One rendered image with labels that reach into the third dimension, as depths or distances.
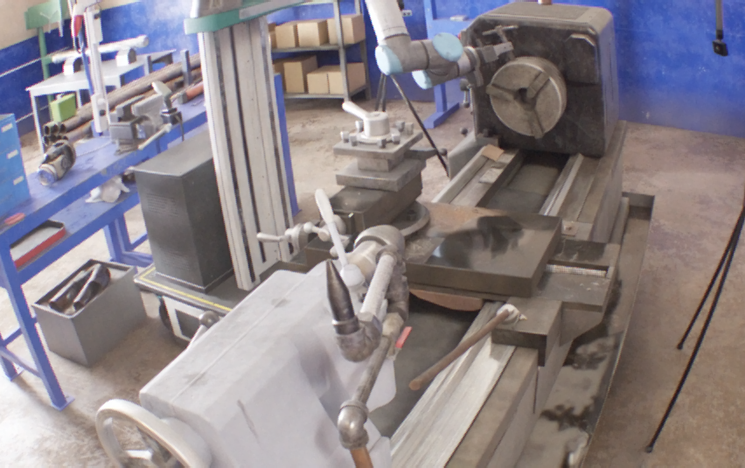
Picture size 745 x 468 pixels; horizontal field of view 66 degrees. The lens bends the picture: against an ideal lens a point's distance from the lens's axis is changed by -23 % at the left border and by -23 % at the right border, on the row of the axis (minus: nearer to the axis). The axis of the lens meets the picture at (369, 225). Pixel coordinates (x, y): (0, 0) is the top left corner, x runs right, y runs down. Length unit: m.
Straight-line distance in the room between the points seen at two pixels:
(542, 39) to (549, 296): 1.09
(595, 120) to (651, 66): 3.33
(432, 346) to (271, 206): 1.42
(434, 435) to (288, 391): 0.38
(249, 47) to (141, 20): 5.46
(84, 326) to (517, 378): 2.23
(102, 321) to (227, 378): 2.39
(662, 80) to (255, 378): 5.10
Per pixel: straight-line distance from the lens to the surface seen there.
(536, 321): 1.48
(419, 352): 1.68
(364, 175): 1.75
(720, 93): 5.76
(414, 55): 1.93
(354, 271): 1.07
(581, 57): 2.33
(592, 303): 1.54
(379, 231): 1.30
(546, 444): 1.85
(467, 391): 1.36
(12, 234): 2.73
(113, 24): 8.58
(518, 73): 2.24
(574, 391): 2.03
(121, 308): 3.38
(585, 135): 2.46
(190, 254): 2.87
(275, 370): 0.94
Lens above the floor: 1.69
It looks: 25 degrees down
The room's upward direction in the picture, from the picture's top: 7 degrees counter-clockwise
